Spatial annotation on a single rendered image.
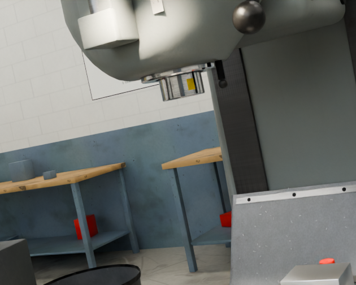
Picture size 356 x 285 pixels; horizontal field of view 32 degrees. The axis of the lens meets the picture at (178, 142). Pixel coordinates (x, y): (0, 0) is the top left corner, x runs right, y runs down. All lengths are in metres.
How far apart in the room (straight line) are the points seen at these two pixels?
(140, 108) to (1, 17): 1.96
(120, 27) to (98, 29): 0.02
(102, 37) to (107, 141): 5.51
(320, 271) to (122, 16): 0.32
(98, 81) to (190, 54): 5.48
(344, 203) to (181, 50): 0.49
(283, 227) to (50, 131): 5.61
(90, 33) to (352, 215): 0.56
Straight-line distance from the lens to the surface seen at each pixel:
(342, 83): 0.99
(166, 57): 0.60
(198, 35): 0.60
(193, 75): 0.66
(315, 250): 1.00
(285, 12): 0.73
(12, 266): 0.91
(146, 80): 0.65
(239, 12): 0.55
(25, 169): 6.41
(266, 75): 1.03
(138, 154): 5.88
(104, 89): 6.03
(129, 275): 2.84
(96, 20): 0.57
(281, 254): 1.02
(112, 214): 6.21
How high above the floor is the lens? 1.27
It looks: 3 degrees down
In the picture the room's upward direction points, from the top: 12 degrees counter-clockwise
